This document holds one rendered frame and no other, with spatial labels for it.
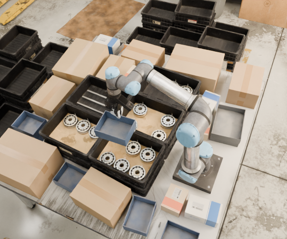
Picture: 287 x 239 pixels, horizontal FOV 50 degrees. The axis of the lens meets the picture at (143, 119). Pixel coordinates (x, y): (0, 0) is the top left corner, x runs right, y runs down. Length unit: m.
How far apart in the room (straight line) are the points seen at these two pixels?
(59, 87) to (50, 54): 1.11
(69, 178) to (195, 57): 1.31
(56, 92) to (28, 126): 0.33
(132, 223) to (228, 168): 0.73
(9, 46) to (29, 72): 0.50
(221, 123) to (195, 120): 0.81
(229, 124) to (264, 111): 1.17
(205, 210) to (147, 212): 0.36
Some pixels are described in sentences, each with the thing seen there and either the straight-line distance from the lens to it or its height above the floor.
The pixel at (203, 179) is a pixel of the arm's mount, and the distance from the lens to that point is 2.04.
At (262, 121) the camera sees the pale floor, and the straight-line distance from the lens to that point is 3.32.
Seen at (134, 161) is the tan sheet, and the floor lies 0.83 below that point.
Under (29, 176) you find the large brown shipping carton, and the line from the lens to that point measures 2.02.
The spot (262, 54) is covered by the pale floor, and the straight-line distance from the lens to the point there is 3.99.
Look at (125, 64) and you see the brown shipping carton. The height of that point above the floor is 0.86.
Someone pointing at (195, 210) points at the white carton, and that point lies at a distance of 1.90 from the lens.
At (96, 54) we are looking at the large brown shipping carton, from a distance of 2.57.
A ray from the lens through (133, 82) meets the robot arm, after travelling 1.53.
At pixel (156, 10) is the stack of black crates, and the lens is 3.87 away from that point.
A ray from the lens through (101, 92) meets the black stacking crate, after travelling 2.36.
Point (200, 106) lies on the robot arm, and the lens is 1.52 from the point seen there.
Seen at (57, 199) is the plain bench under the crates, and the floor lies 0.70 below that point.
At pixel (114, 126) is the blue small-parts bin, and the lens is 1.84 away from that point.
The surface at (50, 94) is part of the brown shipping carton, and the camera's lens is 2.42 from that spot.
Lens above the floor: 2.58
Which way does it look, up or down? 54 degrees down
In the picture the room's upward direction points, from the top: 5 degrees counter-clockwise
